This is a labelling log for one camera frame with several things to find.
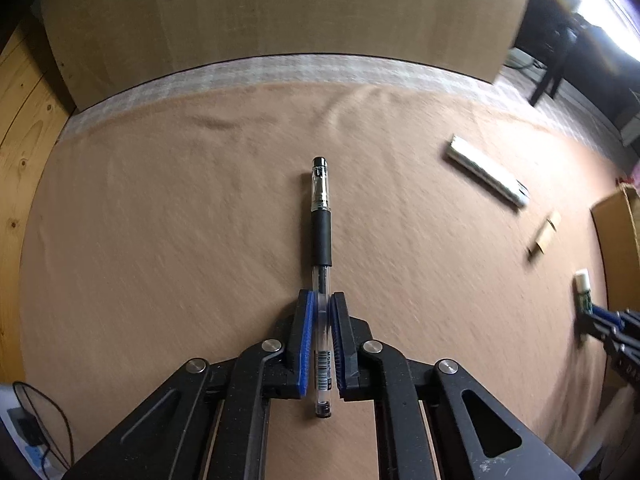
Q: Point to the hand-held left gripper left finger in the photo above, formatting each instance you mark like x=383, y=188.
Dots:
x=306, y=340

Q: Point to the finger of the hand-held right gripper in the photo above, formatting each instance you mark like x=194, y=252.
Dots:
x=607, y=317
x=597, y=332

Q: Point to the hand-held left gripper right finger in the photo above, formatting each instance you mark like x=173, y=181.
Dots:
x=341, y=345

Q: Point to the green and white glue stick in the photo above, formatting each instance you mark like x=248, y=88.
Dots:
x=582, y=290

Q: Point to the cardboard box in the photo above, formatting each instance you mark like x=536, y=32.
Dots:
x=620, y=240

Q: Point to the clear black gel pen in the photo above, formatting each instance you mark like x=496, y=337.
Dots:
x=321, y=230

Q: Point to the wooden clothespin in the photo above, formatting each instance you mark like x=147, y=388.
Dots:
x=545, y=232

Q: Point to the white and red plant pot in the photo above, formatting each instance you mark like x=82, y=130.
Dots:
x=636, y=171

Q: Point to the patterned white lighter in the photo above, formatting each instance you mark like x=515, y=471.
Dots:
x=485, y=170

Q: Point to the black tripod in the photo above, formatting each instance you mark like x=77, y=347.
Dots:
x=550, y=75

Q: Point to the grey checkered cloth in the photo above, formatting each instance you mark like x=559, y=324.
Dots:
x=300, y=67

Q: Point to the white power strip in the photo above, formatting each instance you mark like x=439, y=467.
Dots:
x=12, y=405

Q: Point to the light wooden board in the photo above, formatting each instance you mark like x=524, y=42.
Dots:
x=300, y=10

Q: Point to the pine slat panel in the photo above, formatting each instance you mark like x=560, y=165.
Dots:
x=25, y=125

